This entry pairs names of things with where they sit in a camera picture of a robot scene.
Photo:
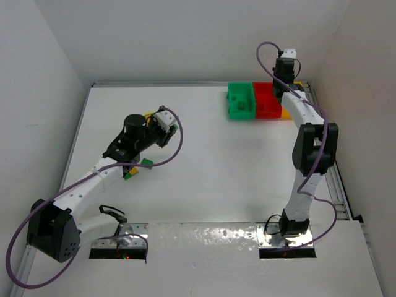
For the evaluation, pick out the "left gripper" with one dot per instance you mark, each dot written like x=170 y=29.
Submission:
x=165 y=135

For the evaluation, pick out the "yellow long lego brick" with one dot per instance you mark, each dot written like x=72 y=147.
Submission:
x=133 y=171

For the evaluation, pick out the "green square lego brick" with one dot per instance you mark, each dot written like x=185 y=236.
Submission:
x=240 y=105

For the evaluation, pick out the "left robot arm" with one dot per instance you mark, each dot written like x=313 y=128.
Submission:
x=56 y=228

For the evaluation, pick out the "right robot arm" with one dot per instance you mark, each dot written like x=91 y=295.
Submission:
x=314 y=150

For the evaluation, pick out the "yellow arch lego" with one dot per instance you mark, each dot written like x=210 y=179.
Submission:
x=147 y=114

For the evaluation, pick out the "green plastic bin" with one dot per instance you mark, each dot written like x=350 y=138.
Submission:
x=243 y=91

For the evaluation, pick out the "red plastic bin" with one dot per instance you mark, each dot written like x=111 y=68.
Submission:
x=263 y=93

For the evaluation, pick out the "yellow plastic bin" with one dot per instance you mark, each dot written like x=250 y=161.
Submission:
x=285 y=115

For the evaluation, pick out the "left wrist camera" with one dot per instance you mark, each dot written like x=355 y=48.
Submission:
x=165 y=120

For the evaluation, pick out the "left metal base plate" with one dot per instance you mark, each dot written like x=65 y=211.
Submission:
x=134 y=236

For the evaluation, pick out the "metal base plate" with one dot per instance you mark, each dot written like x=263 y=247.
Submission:
x=268 y=237
x=134 y=236

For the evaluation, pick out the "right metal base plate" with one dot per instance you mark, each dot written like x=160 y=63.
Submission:
x=268 y=237

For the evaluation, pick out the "aluminium frame rail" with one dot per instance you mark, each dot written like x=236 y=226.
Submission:
x=337 y=194

